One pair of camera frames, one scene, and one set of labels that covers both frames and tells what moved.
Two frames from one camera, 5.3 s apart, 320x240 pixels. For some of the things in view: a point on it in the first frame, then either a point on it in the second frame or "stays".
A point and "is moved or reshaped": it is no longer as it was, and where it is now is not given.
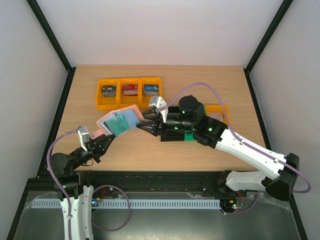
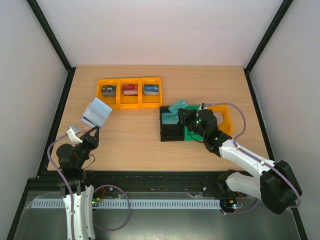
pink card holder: x=131 y=115 -> x=95 y=113
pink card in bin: x=217 y=115 stays
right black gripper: x=159 y=124 -> x=188 y=118
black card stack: x=109 y=90 stays
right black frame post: x=281 y=12 stays
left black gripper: x=94 y=147 -> x=92 y=141
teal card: x=118 y=124 is moved or reshaped
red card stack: x=130 y=89 stays
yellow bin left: x=109 y=102 stays
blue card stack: x=151 y=89 stays
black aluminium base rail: x=43 y=185 stays
